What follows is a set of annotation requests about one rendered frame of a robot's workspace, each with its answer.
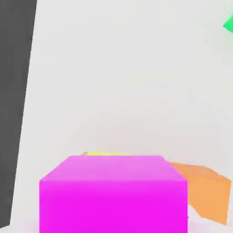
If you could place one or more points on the small yellow cube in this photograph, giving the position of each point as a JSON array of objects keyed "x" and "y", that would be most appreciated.
[{"x": 107, "y": 153}]

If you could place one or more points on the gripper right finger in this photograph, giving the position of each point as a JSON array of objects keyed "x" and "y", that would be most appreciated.
[{"x": 203, "y": 226}]

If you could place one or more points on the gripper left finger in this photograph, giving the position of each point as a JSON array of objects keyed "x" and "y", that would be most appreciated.
[{"x": 20, "y": 229}]

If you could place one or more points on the large orange box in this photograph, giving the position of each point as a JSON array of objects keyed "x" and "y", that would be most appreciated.
[{"x": 207, "y": 191}]

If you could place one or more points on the small green cube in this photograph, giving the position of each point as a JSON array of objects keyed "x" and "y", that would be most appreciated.
[{"x": 229, "y": 24}]

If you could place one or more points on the small magenta cube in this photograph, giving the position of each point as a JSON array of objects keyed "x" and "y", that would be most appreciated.
[{"x": 112, "y": 200}]

